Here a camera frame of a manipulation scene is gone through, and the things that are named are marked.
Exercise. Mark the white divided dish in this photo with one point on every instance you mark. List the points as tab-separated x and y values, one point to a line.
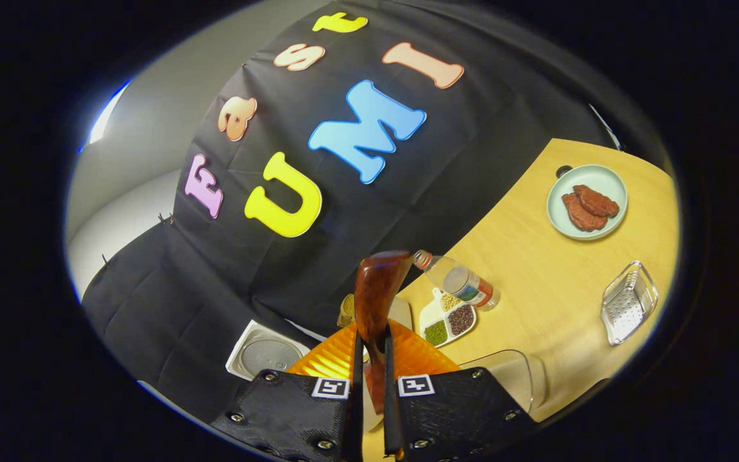
430	311

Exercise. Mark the brown bread slice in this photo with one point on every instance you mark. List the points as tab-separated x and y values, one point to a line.
346	311

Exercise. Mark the black backdrop cloth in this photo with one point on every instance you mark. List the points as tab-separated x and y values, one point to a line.
267	282

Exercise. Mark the clear plastic water bottle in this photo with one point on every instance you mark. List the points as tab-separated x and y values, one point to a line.
459	282

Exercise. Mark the brown meat slice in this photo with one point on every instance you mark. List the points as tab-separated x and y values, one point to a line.
597	201
580	217

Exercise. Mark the dark red beans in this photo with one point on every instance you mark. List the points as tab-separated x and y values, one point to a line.
461	319

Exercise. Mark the large ceiling light panel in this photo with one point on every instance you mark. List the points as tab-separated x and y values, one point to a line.
105	115

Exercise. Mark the green mung beans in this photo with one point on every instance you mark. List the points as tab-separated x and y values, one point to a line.
435	333

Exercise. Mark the white rice cooker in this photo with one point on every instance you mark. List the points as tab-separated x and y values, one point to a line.
267	356

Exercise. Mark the pale green plate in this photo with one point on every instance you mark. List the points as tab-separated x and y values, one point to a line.
600	176

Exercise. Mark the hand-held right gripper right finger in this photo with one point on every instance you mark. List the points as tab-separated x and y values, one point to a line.
453	410

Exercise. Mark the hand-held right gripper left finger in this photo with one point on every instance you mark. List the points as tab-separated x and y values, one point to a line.
280	410

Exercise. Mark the brown wooden spoon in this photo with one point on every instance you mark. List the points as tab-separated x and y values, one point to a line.
376	289

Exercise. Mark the clear plastic box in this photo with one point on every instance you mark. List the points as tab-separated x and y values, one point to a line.
530	366

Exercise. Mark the white toaster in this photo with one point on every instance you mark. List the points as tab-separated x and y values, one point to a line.
401	314

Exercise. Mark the yellow soybeans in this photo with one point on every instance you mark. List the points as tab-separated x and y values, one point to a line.
450	301

